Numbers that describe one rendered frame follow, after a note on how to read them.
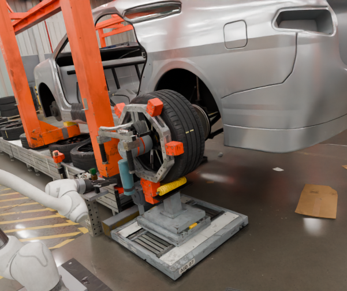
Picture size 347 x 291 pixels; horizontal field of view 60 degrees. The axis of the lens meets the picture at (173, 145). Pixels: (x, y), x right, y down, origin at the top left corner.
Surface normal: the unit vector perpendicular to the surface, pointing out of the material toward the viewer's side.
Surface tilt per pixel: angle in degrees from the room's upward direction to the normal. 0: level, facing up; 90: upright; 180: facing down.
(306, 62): 90
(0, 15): 90
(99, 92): 90
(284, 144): 91
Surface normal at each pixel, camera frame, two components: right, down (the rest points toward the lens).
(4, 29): 0.67, 0.12
